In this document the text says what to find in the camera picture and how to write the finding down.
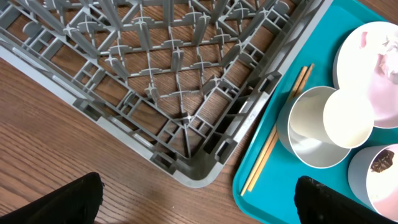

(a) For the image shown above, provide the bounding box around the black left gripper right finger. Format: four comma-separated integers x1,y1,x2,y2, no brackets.
294,176,396,224

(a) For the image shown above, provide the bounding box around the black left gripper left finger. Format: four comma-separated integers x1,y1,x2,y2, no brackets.
1,172,104,224

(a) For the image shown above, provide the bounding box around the pink bowl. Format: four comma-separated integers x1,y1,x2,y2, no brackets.
348,144,397,222

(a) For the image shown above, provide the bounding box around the brown food scrap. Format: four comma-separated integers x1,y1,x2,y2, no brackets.
371,149,395,173

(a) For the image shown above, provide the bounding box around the white paper cup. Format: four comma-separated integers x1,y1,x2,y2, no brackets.
289,86,374,149

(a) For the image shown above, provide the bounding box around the white tissue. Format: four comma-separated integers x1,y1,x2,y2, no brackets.
376,32,397,85

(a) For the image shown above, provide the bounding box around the grey dishwasher rack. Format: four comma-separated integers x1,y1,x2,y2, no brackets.
1,1,331,188

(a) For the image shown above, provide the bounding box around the teal serving tray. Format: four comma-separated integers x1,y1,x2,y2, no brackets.
233,0,397,223

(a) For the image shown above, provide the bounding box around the grey small bowl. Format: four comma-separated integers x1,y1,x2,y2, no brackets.
277,86,351,169

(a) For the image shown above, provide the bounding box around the large white plate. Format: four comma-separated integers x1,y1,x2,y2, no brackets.
333,21,397,129

